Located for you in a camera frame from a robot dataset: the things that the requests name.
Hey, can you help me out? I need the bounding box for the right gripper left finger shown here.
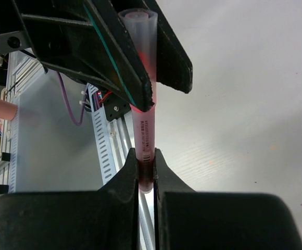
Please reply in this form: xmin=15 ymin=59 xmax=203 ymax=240
xmin=0 ymin=149 xmax=140 ymax=249

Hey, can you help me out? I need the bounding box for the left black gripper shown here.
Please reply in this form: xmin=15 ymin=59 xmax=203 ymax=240
xmin=0 ymin=1 xmax=94 ymax=76

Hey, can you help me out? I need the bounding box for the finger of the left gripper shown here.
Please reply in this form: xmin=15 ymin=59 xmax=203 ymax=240
xmin=142 ymin=1 xmax=193 ymax=94
xmin=20 ymin=1 xmax=153 ymax=111

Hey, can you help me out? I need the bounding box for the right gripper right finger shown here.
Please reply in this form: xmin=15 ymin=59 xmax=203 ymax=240
xmin=154 ymin=149 xmax=302 ymax=249

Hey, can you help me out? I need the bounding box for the pink transparent pen cap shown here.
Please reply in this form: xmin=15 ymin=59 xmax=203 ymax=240
xmin=119 ymin=8 xmax=158 ymax=105

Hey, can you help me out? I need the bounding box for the pink highlighter pen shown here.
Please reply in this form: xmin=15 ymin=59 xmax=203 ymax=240
xmin=131 ymin=106 xmax=155 ymax=193

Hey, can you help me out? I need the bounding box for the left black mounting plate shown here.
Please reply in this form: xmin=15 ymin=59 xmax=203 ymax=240
xmin=98 ymin=91 xmax=131 ymax=122

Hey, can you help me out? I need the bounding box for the white slotted cable duct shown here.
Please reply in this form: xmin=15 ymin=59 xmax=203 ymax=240
xmin=86 ymin=83 xmax=117 ymax=185

